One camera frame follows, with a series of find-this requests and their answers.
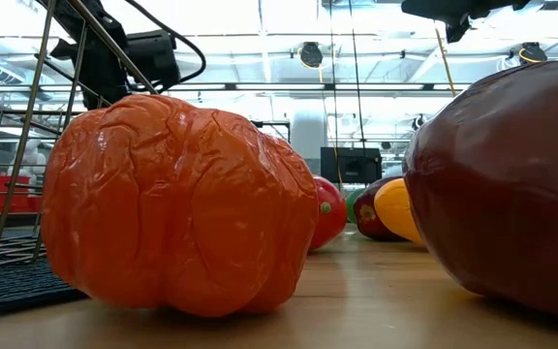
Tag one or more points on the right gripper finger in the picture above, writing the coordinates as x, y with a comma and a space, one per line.
424, 6

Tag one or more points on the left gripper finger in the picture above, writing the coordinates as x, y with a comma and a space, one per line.
107, 89

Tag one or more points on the crinkled orange bell pepper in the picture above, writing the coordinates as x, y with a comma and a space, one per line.
177, 203

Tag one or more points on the glossy dark red apple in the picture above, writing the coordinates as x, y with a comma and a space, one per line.
502, 194

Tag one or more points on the yellow mango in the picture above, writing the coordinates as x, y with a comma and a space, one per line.
395, 208

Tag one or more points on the round green lime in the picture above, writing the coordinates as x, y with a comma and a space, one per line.
354, 206

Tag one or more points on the maroon apple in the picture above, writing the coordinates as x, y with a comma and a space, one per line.
368, 218

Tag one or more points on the bright red apple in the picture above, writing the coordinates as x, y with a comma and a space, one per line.
330, 218

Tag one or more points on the red storage bin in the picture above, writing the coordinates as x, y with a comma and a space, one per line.
3, 194

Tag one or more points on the black monitor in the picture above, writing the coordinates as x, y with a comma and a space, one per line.
351, 165

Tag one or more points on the round dark blue mat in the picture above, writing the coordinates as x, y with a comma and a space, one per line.
17, 291

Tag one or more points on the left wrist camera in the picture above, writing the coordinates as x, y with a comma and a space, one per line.
153, 58

